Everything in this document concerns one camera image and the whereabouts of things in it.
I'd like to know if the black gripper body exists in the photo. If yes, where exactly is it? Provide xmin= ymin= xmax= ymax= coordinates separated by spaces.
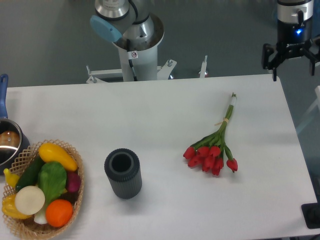
xmin=275 ymin=22 xmax=313 ymax=60

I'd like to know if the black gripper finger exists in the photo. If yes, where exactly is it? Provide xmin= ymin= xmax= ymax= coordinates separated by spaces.
xmin=261 ymin=43 xmax=284 ymax=82
xmin=301 ymin=37 xmax=320 ymax=76

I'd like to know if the red tulip bouquet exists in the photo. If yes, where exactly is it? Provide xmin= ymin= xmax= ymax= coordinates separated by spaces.
xmin=182 ymin=93 xmax=238 ymax=176

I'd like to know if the silver black robot wrist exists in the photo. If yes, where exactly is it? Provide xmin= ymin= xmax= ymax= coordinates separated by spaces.
xmin=277 ymin=0 xmax=314 ymax=29

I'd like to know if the black device at table edge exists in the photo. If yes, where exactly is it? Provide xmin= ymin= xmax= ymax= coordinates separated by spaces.
xmin=301 ymin=203 xmax=320 ymax=229

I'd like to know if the dark grey ribbed vase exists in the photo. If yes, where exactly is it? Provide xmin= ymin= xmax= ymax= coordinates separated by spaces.
xmin=104 ymin=148 xmax=142 ymax=199

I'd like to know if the purple red onion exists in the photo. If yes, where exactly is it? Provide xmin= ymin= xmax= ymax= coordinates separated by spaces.
xmin=65 ymin=171 xmax=81 ymax=193

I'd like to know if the yellow squash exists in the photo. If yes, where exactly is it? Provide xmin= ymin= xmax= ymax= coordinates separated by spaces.
xmin=38 ymin=142 xmax=78 ymax=172

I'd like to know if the green lettuce leaf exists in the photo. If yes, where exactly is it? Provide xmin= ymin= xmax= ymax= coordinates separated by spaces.
xmin=37 ymin=161 xmax=67 ymax=207

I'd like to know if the orange fruit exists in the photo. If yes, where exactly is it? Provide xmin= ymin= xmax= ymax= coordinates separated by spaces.
xmin=45 ymin=199 xmax=73 ymax=228

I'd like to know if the dark green cucumber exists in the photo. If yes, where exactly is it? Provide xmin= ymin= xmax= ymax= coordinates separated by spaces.
xmin=15 ymin=155 xmax=45 ymax=192

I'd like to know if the white round onion slice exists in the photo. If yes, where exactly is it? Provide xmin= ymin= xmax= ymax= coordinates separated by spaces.
xmin=14 ymin=185 xmax=45 ymax=215

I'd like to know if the yellow banana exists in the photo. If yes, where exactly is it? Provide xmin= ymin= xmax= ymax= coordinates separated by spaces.
xmin=3 ymin=168 xmax=20 ymax=189

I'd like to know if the woven wicker basket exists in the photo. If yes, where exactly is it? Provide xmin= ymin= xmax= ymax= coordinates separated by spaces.
xmin=2 ymin=139 xmax=84 ymax=240

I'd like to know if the yellow bell pepper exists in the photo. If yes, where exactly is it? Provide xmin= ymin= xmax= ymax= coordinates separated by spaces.
xmin=2 ymin=194 xmax=32 ymax=220

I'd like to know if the white metal base frame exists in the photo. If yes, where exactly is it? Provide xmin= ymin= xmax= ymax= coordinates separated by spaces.
xmin=85 ymin=55 xmax=209 ymax=84

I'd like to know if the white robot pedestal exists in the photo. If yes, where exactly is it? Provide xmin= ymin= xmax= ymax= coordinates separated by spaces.
xmin=117 ymin=46 xmax=158 ymax=82

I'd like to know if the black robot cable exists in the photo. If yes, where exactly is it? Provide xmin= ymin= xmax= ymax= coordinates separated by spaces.
xmin=126 ymin=38 xmax=138 ymax=82

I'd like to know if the blue handled saucepan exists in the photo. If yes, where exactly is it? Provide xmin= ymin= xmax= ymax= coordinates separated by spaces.
xmin=0 ymin=73 xmax=30 ymax=175

